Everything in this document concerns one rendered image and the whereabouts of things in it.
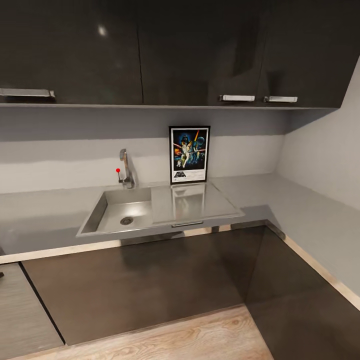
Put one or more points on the dishwasher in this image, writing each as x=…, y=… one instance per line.
x=26, y=326

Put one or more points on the cabinet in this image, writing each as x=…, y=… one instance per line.
x=247, y=54
x=70, y=54

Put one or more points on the drop in sink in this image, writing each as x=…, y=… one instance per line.
x=136, y=208

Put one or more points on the poster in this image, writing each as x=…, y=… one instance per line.
x=188, y=153

